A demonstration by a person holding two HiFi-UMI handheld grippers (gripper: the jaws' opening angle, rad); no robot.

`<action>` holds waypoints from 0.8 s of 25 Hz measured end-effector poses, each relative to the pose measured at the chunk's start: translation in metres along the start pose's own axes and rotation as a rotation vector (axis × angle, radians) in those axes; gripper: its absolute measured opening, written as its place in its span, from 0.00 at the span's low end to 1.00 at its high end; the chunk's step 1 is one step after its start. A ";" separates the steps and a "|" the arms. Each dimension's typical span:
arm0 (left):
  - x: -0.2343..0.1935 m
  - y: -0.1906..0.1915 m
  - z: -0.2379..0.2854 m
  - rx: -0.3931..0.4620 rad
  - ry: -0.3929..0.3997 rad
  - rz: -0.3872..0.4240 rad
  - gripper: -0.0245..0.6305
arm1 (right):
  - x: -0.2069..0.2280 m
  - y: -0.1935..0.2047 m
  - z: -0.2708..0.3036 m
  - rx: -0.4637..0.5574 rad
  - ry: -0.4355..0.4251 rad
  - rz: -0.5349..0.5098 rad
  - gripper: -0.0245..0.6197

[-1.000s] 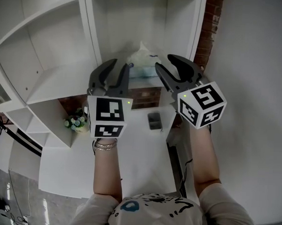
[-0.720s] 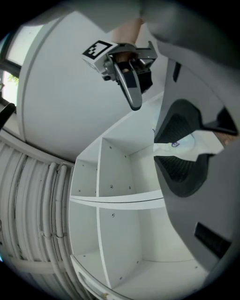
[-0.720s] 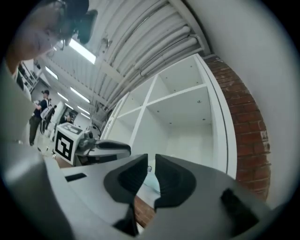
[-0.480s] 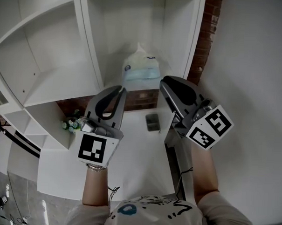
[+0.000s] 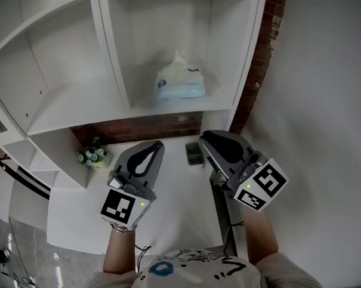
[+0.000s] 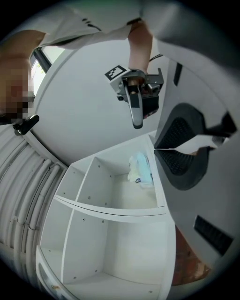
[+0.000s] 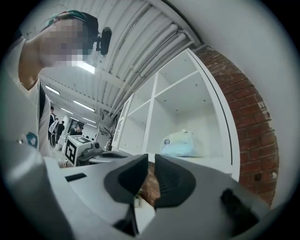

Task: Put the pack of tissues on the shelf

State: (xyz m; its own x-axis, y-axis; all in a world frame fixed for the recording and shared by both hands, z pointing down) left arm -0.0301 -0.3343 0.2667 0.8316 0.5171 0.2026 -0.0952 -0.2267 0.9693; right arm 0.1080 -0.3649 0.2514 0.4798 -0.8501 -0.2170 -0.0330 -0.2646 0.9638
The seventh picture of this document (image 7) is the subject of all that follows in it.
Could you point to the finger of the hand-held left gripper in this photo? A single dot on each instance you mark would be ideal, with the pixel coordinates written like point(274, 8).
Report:
point(110, 155)

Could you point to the person's white printed t-shirt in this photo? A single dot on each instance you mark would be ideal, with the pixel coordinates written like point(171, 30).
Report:
point(25, 112)

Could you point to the person's left forearm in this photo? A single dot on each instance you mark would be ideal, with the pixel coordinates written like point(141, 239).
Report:
point(62, 164)

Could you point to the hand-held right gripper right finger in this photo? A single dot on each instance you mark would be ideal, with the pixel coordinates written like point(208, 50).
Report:
point(175, 182)

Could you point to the white desk with hutch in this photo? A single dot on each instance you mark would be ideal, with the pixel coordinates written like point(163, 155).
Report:
point(138, 117)

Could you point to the ceiling strip light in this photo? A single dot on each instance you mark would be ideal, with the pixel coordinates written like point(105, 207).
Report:
point(84, 105)
point(85, 66)
point(52, 89)
point(66, 111)
point(89, 120)

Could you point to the pale green plastic bag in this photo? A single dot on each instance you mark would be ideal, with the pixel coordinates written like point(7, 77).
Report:
point(181, 146)

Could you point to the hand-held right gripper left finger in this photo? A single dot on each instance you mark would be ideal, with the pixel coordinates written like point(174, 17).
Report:
point(126, 180)

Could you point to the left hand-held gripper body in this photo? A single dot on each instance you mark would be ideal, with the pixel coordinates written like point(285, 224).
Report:
point(71, 150)

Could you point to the person's head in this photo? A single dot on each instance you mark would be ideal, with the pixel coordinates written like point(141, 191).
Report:
point(63, 47)

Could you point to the black head-mounted camera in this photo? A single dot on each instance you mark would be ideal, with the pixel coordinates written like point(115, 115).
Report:
point(104, 41)

